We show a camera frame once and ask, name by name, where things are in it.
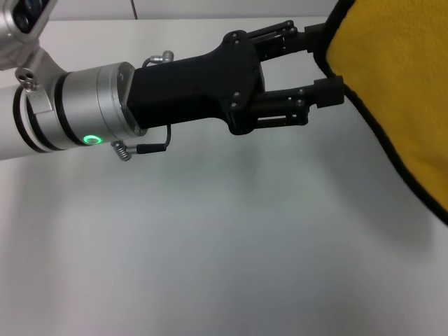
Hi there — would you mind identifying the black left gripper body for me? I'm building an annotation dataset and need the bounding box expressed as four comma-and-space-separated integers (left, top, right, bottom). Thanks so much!
126, 30, 266, 137

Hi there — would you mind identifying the yellow towel with black trim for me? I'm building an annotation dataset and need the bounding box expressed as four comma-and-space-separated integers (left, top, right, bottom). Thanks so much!
311, 0, 448, 227

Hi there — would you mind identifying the black cable with silver plug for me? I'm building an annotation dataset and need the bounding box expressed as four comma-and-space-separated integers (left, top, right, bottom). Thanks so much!
141, 50, 175, 69
111, 125, 172, 162

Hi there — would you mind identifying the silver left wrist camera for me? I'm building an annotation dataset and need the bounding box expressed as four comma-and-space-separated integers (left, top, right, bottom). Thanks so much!
0, 0, 59, 69

